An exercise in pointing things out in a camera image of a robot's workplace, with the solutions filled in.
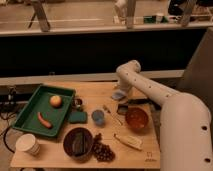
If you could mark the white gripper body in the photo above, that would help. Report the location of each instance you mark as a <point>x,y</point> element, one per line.
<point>124,93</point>

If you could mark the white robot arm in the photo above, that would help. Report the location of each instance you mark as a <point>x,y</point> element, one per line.
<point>185,134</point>

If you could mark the blue plastic cup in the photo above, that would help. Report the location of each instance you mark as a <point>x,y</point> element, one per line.
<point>98,117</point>

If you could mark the white paper cup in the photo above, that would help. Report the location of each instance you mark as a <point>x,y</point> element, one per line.
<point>27,143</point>

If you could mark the orange-red bowl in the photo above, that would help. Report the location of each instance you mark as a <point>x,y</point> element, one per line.
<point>136,118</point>

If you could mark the small metal can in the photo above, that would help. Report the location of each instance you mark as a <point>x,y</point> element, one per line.
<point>77,104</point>

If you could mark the green sponge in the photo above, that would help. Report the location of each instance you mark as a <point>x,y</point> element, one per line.
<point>78,117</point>

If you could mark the bunch of dark grapes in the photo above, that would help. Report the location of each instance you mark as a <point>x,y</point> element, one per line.
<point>102,152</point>

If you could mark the yellow-red apple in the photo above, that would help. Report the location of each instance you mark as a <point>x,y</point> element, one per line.
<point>55,101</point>

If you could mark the green plastic tray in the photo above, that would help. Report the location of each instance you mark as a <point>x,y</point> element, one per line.
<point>27,120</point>

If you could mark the orange sausage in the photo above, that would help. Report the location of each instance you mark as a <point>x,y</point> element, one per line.
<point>44,122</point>

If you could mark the black-handled tool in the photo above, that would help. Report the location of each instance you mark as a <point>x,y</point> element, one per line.
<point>136,101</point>

